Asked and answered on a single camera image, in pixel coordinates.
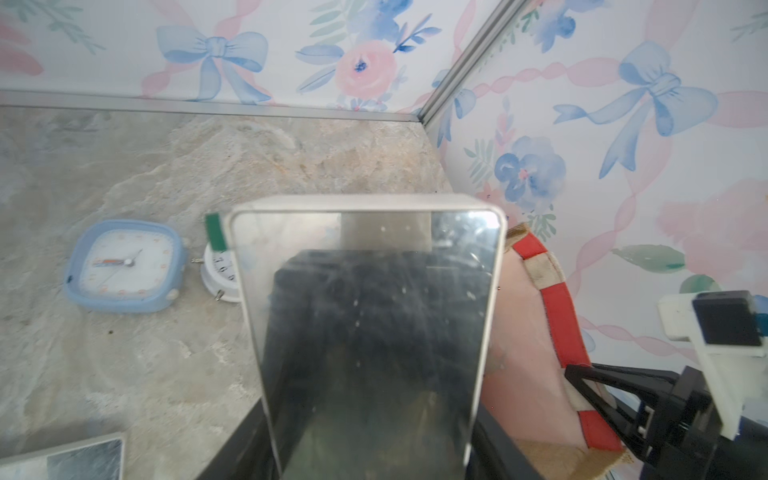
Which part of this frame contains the blue square alarm clock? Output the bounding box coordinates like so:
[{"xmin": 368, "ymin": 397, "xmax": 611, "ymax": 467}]
[{"xmin": 63, "ymin": 219, "xmax": 187, "ymax": 314}]

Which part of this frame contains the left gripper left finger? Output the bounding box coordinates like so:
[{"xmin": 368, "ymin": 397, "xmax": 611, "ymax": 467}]
[{"xmin": 197, "ymin": 400, "xmax": 279, "ymax": 480}]

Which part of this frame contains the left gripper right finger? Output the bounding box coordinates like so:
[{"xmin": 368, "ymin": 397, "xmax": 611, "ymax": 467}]
[{"xmin": 467, "ymin": 405, "xmax": 543, "ymax": 480}]

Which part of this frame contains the grey panel clock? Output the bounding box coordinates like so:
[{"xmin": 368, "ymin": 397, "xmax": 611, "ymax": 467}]
[{"xmin": 1, "ymin": 433, "xmax": 126, "ymax": 480}]

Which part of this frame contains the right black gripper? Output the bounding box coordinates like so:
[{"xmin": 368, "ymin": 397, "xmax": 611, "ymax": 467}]
[{"xmin": 564, "ymin": 364, "xmax": 767, "ymax": 479}]

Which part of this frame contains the grey mirror clock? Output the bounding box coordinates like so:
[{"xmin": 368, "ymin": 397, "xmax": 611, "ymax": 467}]
[{"xmin": 219, "ymin": 194, "xmax": 507, "ymax": 479}]

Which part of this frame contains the white round alarm clock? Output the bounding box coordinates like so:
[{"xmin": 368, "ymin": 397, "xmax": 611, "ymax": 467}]
[{"xmin": 191, "ymin": 242, "xmax": 241, "ymax": 303}]

